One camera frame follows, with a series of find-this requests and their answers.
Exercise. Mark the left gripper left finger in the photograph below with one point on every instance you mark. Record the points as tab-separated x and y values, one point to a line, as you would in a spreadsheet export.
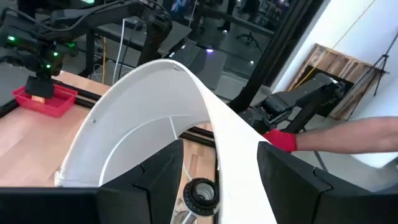
155	193

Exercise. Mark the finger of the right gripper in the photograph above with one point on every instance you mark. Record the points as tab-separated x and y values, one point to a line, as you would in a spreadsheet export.
46	88
32	87

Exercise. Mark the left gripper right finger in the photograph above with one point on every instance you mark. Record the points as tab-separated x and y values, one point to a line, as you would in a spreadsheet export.
298	196

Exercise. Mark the small tan block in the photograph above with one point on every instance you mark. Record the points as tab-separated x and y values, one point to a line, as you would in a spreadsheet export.
38	99

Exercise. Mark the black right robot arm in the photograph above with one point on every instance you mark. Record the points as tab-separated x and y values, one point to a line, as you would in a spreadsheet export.
93	15

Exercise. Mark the black background robot arm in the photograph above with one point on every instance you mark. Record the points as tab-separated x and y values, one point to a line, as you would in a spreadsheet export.
311	90

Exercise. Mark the person's forearm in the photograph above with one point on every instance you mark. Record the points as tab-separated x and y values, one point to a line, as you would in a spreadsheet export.
342	137

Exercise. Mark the red plastic basket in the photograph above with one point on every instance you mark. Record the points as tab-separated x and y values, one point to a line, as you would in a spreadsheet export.
59	105

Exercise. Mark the person's red gloved hand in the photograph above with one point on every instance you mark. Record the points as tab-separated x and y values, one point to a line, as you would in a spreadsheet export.
281	140

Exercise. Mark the white lampshade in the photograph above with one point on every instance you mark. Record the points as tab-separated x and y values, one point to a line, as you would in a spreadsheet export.
149	93

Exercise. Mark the grey background desk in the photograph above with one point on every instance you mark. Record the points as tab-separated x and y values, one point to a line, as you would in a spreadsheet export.
177	34

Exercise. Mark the black keyboard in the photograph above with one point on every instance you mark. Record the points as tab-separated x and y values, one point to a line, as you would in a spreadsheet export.
186	56

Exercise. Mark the black tripod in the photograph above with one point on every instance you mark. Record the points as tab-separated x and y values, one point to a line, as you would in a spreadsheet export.
384	59

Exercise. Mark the black office chair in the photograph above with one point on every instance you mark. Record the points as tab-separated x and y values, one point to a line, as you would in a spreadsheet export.
248	36

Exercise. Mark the black metal frame post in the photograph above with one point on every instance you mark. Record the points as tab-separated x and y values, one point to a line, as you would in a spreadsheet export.
273	56

